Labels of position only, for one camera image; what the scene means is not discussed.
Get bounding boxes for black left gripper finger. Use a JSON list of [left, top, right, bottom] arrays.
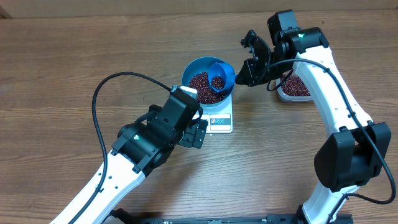
[[179, 124, 199, 148], [193, 119, 208, 149]]

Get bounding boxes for blue plastic measuring scoop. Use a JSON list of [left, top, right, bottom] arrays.
[[208, 62, 236, 93]]

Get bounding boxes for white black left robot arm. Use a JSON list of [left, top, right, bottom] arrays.
[[52, 108, 172, 223]]

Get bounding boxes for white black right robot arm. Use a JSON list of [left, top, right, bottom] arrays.
[[235, 10, 391, 223]]

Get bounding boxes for white digital kitchen scale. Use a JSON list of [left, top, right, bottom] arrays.
[[201, 95, 233, 134]]

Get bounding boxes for red beans in scoop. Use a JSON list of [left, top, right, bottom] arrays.
[[211, 76, 225, 90]]

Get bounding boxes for red beans in bowl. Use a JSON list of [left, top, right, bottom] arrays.
[[188, 72, 228, 105]]

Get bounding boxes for teal bowl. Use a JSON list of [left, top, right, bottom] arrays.
[[182, 57, 234, 99]]

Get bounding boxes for red beans in container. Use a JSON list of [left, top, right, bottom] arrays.
[[281, 76, 310, 96]]

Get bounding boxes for clear plastic bean container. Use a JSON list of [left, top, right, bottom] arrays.
[[277, 73, 312, 103]]

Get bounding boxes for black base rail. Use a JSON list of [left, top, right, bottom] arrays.
[[105, 203, 354, 224]]

